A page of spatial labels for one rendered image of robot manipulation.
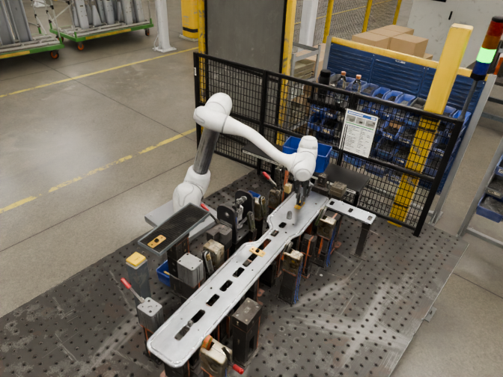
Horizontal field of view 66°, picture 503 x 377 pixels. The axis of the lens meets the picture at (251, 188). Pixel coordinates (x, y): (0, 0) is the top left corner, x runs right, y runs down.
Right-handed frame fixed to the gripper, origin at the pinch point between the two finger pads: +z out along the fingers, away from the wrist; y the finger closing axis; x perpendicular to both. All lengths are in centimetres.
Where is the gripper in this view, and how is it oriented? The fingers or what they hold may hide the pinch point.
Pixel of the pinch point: (300, 200)
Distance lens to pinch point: 232.3
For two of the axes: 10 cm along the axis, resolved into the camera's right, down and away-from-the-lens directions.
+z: -0.5, 8.1, 5.8
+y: 8.4, 3.5, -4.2
